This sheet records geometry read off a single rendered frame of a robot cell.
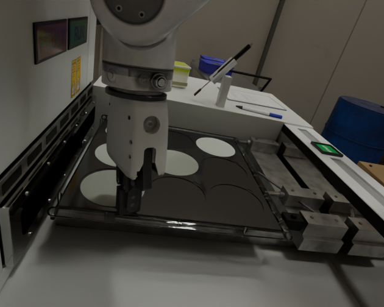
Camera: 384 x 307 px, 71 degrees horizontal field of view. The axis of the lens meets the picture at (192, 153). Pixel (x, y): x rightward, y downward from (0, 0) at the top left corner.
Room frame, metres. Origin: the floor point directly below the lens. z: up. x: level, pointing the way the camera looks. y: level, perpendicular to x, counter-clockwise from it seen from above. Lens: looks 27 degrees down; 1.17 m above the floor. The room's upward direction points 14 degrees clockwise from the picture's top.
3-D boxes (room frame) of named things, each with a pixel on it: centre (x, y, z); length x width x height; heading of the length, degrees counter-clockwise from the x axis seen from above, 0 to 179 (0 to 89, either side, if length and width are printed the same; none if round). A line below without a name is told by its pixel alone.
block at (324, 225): (0.41, -0.26, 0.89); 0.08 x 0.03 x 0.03; 102
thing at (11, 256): (0.43, 0.23, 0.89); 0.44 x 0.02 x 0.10; 12
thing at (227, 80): (0.75, -0.03, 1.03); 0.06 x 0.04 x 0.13; 102
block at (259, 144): (0.72, -0.19, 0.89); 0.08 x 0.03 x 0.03; 102
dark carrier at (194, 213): (0.49, 0.03, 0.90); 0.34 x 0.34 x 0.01; 12
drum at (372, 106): (2.48, -1.43, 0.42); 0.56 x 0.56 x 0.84
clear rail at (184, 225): (0.31, -0.01, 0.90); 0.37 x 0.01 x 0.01; 102
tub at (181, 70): (0.86, 0.12, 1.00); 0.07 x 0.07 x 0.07; 27
